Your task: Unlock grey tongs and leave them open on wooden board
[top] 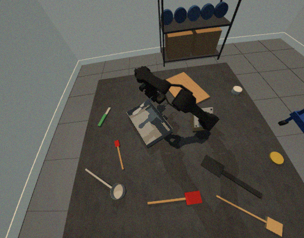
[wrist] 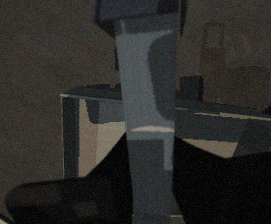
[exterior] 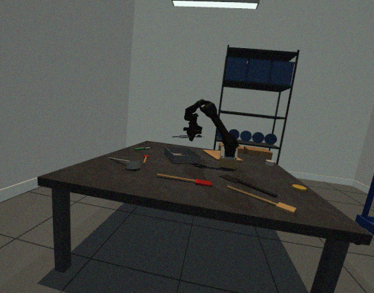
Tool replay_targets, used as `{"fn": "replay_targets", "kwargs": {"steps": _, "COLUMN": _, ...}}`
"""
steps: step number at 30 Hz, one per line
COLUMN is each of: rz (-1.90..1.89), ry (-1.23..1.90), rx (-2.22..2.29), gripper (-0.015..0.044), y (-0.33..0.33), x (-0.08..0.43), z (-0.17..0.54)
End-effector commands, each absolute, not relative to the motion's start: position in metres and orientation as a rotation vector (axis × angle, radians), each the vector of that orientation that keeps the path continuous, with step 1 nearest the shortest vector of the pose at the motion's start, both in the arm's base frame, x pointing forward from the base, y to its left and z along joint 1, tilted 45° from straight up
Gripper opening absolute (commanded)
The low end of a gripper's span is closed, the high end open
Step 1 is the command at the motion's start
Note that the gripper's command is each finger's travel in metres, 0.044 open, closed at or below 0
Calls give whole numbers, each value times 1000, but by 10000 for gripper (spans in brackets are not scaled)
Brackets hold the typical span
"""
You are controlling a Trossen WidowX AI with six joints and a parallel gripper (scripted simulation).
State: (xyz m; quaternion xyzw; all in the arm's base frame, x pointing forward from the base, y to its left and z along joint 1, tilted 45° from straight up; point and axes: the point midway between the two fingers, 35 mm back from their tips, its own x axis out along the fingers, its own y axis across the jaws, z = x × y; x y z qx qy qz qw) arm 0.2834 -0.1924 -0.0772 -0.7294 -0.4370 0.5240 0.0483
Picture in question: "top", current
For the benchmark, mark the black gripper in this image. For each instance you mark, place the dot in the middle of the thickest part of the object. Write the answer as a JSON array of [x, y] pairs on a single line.
[[149, 92]]

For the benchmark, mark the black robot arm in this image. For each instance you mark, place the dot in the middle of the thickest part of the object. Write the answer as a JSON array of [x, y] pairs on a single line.
[[184, 101]]

